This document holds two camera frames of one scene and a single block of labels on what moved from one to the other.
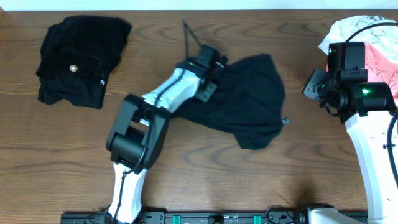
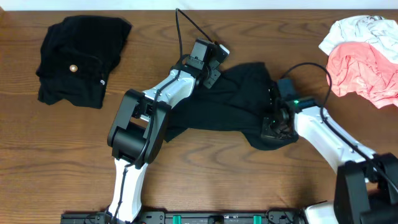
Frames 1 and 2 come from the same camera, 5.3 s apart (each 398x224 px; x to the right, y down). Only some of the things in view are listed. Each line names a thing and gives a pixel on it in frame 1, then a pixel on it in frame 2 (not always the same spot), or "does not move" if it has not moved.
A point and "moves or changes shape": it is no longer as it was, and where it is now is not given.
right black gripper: x=311 y=88 to x=267 y=131
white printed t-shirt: x=385 y=38 does not move
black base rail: x=295 y=217 does not move
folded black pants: x=76 y=53 does not move
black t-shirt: x=249 y=102 moves or changes shape
